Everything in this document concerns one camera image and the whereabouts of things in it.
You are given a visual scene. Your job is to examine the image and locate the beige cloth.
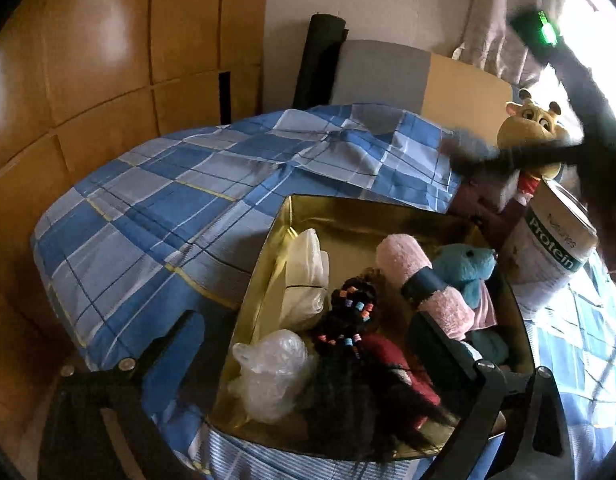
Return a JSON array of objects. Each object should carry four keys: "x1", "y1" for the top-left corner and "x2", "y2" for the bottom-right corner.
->
[{"x1": 278, "y1": 228, "x2": 331, "y2": 331}]

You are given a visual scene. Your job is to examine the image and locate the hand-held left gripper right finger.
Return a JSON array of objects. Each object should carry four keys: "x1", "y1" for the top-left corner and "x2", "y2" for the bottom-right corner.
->
[{"x1": 410, "y1": 310, "x2": 571, "y2": 480}]

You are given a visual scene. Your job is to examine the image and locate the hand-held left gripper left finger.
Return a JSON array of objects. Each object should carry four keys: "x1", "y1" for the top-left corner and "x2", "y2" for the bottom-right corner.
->
[{"x1": 38, "y1": 310, "x2": 206, "y2": 480}]

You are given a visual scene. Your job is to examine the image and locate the pink towel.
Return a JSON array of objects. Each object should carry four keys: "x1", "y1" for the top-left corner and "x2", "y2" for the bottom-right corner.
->
[{"x1": 376, "y1": 233, "x2": 476, "y2": 341}]

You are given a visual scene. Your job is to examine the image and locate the teal plush toy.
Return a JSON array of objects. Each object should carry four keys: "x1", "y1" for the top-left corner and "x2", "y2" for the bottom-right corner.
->
[{"x1": 433, "y1": 243, "x2": 511, "y2": 366}]

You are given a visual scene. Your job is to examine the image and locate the clear plastic bag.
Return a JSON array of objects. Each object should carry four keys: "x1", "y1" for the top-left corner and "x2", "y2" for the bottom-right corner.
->
[{"x1": 228, "y1": 329, "x2": 319, "y2": 423}]

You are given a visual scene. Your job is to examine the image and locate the window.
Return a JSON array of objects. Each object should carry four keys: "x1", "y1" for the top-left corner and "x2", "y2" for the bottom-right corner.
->
[{"x1": 535, "y1": 0, "x2": 616, "y2": 131}]

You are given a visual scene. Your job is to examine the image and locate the maroon cardboard box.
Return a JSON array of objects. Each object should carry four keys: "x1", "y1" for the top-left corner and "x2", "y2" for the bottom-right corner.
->
[{"x1": 448, "y1": 170, "x2": 518, "y2": 251}]

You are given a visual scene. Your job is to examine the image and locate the white tin can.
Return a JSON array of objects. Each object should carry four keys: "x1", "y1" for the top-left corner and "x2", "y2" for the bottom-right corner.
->
[{"x1": 500, "y1": 178, "x2": 599, "y2": 318}]

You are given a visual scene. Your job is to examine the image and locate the pink curtain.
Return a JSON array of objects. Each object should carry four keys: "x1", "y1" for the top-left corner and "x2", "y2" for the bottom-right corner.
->
[{"x1": 453, "y1": 0, "x2": 568, "y2": 91}]

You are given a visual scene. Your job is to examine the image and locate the gold metal box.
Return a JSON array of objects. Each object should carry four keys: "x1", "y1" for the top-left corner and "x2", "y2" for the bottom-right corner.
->
[{"x1": 205, "y1": 193, "x2": 536, "y2": 461}]

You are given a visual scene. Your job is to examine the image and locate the grey yellow blue headboard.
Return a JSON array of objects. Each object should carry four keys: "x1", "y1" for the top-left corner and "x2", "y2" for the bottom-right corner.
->
[{"x1": 333, "y1": 40, "x2": 513, "y2": 136}]

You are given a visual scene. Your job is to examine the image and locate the black rolled mat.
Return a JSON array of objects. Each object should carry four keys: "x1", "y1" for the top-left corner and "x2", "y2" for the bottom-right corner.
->
[{"x1": 293, "y1": 12, "x2": 349, "y2": 110}]

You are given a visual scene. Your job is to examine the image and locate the blue plaid bedsheet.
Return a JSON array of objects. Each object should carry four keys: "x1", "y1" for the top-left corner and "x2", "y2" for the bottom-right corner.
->
[{"x1": 30, "y1": 103, "x2": 616, "y2": 480}]

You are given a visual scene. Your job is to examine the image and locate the yellow plush toy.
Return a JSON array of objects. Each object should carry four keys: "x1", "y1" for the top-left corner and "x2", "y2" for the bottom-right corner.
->
[{"x1": 496, "y1": 89, "x2": 571, "y2": 206}]

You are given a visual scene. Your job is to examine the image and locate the wooden wardrobe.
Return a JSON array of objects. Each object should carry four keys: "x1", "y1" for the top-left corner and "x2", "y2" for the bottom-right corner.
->
[{"x1": 0, "y1": 0, "x2": 271, "y2": 461}]

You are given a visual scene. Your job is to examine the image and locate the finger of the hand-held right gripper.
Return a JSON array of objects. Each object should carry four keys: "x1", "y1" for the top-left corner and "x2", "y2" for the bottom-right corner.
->
[{"x1": 450, "y1": 130, "x2": 583, "y2": 181}]

